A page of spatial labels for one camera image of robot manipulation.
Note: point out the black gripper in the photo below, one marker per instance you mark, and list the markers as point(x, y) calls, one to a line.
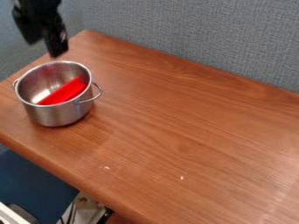
point(33, 15)

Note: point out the stainless steel pot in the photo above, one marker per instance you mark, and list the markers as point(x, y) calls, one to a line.
point(36, 91)

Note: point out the red plastic block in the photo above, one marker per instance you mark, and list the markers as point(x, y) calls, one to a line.
point(64, 93)

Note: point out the white object at corner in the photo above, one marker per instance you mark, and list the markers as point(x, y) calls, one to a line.
point(12, 215)

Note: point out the metal table leg bracket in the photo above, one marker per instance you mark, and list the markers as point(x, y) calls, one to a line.
point(85, 211)

